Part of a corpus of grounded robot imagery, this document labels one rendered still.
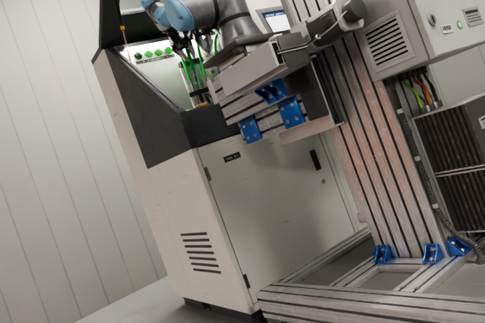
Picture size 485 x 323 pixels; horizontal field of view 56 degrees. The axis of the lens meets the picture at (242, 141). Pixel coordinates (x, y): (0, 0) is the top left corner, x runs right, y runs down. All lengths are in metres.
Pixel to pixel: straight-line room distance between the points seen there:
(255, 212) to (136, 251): 1.79
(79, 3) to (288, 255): 2.73
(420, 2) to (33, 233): 2.88
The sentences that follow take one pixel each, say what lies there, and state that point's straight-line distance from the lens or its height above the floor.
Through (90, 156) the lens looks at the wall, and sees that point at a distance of 3.59.
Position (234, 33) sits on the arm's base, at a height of 1.08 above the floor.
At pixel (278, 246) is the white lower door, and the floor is 0.26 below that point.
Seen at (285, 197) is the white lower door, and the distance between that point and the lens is 2.07.
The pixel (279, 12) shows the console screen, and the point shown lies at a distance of 2.78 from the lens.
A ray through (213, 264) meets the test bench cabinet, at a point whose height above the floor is 0.28.
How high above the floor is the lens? 0.71
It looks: 1 degrees up
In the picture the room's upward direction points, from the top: 20 degrees counter-clockwise
